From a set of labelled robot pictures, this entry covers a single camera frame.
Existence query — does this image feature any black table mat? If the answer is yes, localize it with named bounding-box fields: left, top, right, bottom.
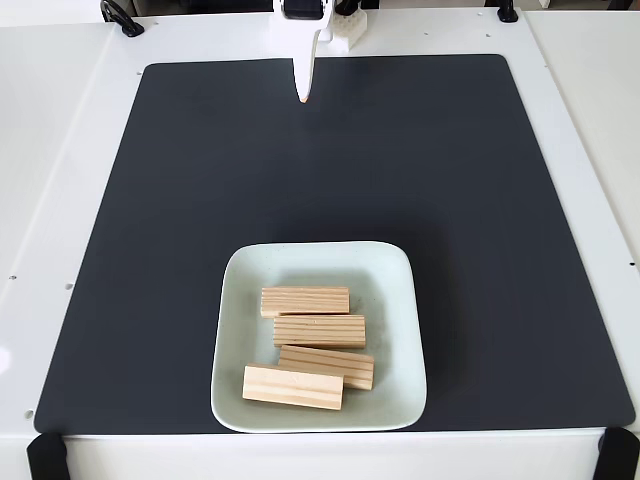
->
left=32, top=53, right=636, bottom=435

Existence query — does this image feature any grooved wooden block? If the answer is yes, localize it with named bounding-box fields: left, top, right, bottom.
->
left=241, top=363, right=346, bottom=412
left=272, top=314, right=367, bottom=350
left=277, top=344, right=377, bottom=393
left=259, top=285, right=351, bottom=319

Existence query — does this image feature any pale green square plate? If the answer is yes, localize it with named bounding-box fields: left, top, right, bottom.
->
left=209, top=241, right=428, bottom=434

